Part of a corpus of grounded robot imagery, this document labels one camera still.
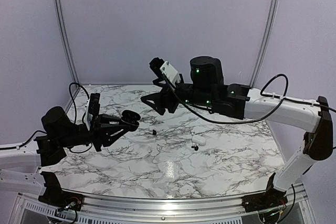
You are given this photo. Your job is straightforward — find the black earbud charging case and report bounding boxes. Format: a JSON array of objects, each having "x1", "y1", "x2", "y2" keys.
[{"x1": 120, "y1": 110, "x2": 141, "y2": 126}]

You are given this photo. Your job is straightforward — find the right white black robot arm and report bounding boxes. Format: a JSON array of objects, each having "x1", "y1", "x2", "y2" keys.
[{"x1": 141, "y1": 56, "x2": 334, "y2": 207}]

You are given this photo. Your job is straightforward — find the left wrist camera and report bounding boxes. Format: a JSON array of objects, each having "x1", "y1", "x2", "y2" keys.
[{"x1": 83, "y1": 93, "x2": 100, "y2": 131}]

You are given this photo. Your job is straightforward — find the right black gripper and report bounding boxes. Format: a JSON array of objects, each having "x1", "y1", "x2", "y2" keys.
[{"x1": 140, "y1": 78, "x2": 215, "y2": 116}]

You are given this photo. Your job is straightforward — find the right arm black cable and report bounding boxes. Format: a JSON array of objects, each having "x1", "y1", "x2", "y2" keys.
[{"x1": 161, "y1": 73, "x2": 289, "y2": 124}]

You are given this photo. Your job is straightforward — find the white earbud charging case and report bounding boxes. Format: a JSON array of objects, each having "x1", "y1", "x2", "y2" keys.
[{"x1": 192, "y1": 135, "x2": 206, "y2": 146}]

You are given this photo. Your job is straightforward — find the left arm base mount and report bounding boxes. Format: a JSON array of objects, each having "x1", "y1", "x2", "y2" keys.
[{"x1": 38, "y1": 191, "x2": 84, "y2": 211}]

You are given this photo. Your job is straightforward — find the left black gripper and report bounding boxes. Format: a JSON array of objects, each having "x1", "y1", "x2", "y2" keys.
[{"x1": 58, "y1": 113, "x2": 130, "y2": 152}]

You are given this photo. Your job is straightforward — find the right aluminium frame post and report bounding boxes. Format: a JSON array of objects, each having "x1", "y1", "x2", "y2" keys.
[{"x1": 249, "y1": 0, "x2": 279, "y2": 87}]

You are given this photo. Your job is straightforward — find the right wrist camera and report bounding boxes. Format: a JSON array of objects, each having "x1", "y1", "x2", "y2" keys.
[{"x1": 149, "y1": 57, "x2": 183, "y2": 86}]

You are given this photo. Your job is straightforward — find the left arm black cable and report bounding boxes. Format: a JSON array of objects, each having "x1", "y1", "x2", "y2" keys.
[{"x1": 68, "y1": 82, "x2": 91, "y2": 154}]

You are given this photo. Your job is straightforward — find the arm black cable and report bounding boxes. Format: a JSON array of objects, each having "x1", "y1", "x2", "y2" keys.
[
  {"x1": 161, "y1": 73, "x2": 289, "y2": 124},
  {"x1": 68, "y1": 82, "x2": 91, "y2": 154}
]

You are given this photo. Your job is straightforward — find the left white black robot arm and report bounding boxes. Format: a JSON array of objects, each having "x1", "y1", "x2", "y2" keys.
[{"x1": 1, "y1": 106, "x2": 141, "y2": 206}]

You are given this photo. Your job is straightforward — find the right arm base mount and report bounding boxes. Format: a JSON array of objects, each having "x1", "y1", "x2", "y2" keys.
[{"x1": 242, "y1": 193, "x2": 288, "y2": 212}]

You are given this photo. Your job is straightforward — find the front aluminium rail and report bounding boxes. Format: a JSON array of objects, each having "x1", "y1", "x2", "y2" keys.
[{"x1": 15, "y1": 187, "x2": 313, "y2": 224}]

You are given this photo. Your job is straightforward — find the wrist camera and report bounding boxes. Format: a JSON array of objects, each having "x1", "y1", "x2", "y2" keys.
[
  {"x1": 83, "y1": 93, "x2": 100, "y2": 131},
  {"x1": 149, "y1": 57, "x2": 183, "y2": 86}
]

